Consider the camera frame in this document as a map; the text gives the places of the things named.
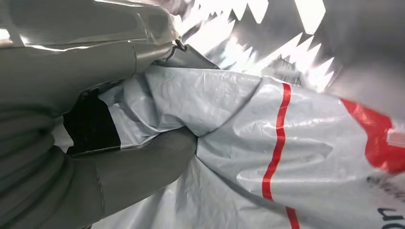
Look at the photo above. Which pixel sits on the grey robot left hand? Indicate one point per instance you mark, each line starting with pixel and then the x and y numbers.
pixel 63 63

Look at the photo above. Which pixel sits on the large grey mailer package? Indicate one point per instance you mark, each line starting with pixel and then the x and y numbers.
pixel 240 136

